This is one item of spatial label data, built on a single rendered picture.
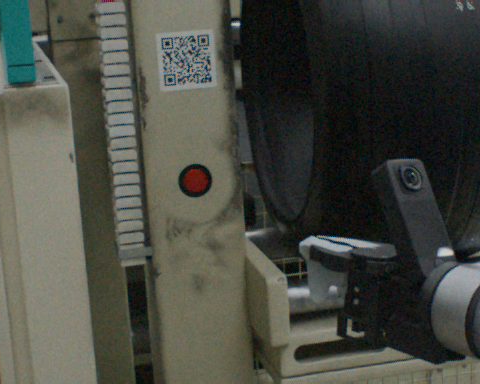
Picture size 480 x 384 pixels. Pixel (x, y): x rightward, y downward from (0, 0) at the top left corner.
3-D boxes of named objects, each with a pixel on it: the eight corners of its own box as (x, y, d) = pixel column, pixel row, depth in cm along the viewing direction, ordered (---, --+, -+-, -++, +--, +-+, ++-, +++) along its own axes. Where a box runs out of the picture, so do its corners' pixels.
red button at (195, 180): (185, 193, 141) (184, 171, 140) (183, 191, 142) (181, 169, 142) (208, 191, 141) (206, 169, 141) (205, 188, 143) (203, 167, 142)
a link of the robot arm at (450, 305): (468, 276, 84) (535, 267, 89) (426, 264, 88) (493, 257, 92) (460, 367, 85) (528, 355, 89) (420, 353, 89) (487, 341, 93)
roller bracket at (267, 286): (270, 351, 136) (266, 278, 134) (209, 270, 174) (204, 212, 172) (295, 348, 136) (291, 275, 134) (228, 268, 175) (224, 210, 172)
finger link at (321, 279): (276, 293, 106) (335, 315, 98) (279, 235, 105) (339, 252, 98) (300, 291, 108) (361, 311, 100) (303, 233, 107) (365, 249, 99)
